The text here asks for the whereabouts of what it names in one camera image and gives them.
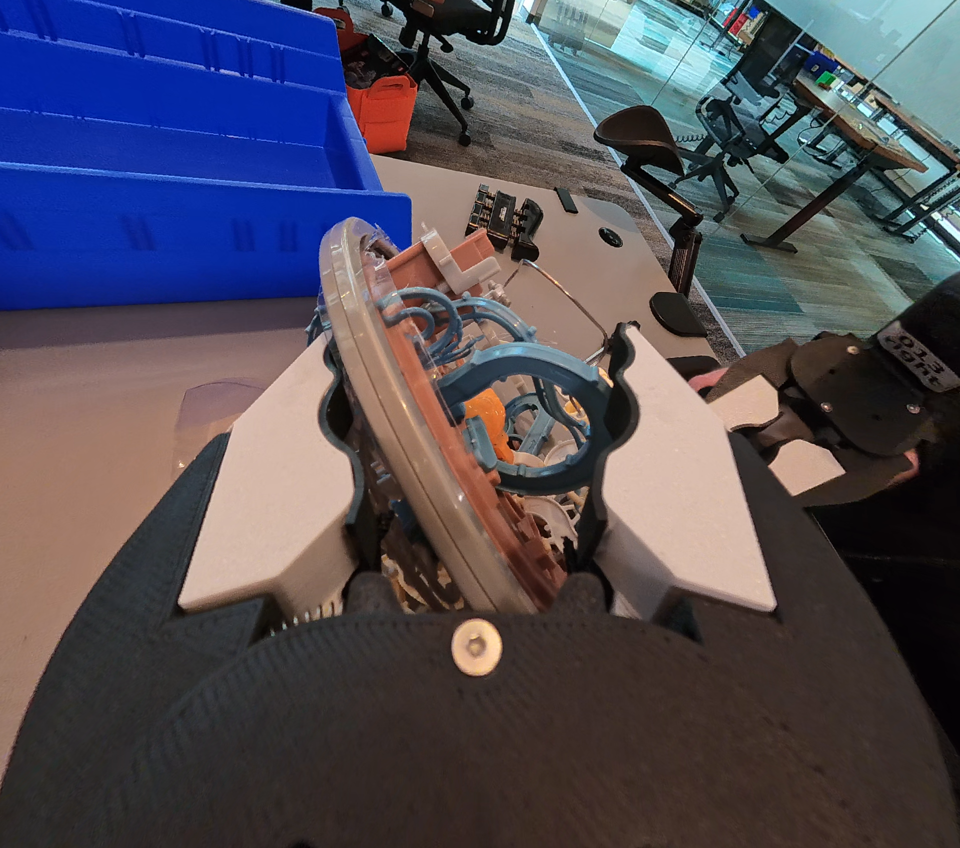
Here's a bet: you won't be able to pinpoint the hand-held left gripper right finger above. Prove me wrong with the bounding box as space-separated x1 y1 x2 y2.
573 321 779 623

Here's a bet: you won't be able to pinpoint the blue storage bin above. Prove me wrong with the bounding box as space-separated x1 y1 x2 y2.
0 0 414 313

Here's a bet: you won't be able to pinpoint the red bag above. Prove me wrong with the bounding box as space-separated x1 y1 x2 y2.
313 6 420 154

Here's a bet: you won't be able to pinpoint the person's leg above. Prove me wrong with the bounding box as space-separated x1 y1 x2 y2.
813 480 960 759

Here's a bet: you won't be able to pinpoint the black plastic device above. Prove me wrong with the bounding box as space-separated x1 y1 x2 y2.
463 184 543 262

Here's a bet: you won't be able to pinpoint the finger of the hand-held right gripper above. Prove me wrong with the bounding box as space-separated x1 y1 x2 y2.
707 374 783 432
763 443 846 498

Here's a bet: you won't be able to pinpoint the wooden desk black legs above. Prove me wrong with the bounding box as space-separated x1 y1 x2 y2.
742 71 931 255

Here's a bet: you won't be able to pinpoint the marble maze ball toy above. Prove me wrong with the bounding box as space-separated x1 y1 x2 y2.
306 216 639 615

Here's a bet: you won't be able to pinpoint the small clear plastic shell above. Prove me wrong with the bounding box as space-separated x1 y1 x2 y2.
174 379 267 470

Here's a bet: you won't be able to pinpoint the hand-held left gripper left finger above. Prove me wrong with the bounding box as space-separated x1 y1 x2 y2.
177 340 387 615

